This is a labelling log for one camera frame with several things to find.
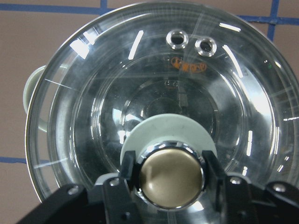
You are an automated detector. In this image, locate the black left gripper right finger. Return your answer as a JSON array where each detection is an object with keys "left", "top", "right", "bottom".
[{"left": 201, "top": 150, "right": 226, "bottom": 189}]

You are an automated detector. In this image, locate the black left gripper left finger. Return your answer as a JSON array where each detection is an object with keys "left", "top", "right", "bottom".
[{"left": 119, "top": 151, "right": 136, "bottom": 187}]

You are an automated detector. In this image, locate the glass pot lid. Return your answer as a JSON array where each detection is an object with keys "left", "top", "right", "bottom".
[{"left": 21, "top": 1, "right": 299, "bottom": 224}]

